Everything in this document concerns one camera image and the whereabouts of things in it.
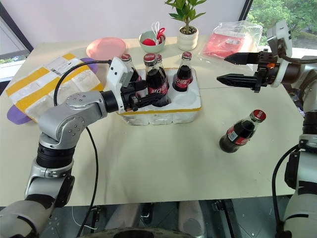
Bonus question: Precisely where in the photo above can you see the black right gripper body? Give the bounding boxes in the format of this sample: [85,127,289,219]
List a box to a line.
[254,51,282,94]

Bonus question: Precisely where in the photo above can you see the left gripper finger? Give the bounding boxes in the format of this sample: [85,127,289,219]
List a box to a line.
[132,79,150,92]
[136,93,172,110]

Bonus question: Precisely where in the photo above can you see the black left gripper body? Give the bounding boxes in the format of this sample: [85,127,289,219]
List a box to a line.
[120,81,149,112]

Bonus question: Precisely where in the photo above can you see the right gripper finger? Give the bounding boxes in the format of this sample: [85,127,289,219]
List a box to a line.
[216,73,259,89]
[223,52,260,65]

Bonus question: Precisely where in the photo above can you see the glass cola bottle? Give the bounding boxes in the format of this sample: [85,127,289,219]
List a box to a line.
[143,53,172,108]
[172,51,194,93]
[120,53,143,84]
[155,54,169,82]
[219,109,267,154]

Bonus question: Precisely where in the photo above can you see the white foam crate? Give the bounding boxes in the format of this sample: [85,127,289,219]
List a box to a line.
[115,67,203,126]

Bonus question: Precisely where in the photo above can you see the yellow taped cardboard box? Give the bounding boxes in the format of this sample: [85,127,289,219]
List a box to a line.
[5,53,105,122]

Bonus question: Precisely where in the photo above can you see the white rounded leg cover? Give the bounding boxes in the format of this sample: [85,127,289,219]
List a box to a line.
[178,200,206,237]
[106,203,140,231]

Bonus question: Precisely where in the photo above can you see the clear bag with red packet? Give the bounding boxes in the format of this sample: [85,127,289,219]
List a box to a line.
[199,21,264,65]

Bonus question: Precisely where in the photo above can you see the pale green bowl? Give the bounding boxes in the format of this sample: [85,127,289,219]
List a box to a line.
[138,30,166,54]

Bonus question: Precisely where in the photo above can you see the pink plate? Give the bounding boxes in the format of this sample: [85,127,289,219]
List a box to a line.
[86,37,126,60]

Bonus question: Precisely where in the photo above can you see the green plant in white pot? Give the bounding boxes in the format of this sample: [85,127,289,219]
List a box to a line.
[164,0,208,51]

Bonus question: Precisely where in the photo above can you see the white loop utensil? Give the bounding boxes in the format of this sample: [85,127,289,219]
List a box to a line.
[151,21,161,40]

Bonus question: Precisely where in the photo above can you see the purple oval mat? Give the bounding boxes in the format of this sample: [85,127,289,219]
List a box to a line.
[6,57,100,125]

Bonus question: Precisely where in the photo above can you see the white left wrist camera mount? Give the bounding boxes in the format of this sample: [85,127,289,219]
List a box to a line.
[106,56,136,115]

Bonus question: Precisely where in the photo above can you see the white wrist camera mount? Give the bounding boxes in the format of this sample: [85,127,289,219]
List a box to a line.
[266,19,294,88]
[106,56,136,115]

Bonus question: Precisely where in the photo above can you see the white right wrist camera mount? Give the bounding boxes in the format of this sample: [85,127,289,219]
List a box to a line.
[266,19,294,88]

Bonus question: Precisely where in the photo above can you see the black window frame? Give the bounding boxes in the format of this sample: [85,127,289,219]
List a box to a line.
[238,0,255,22]
[0,0,34,53]

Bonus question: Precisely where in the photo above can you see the red handled scissors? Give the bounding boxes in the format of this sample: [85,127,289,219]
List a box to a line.
[156,27,166,45]

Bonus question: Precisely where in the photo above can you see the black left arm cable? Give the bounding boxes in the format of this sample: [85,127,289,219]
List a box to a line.
[53,60,112,238]

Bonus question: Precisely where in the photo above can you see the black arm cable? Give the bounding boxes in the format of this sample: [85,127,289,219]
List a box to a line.
[53,60,112,238]
[271,39,307,225]

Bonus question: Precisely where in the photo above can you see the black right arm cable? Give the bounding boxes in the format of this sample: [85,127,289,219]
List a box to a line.
[271,39,307,225]

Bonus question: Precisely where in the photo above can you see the black table frame bar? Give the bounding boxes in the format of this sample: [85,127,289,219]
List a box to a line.
[89,205,103,238]
[212,199,240,238]

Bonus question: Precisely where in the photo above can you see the thin white wire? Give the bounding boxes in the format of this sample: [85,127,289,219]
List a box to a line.
[71,205,98,230]

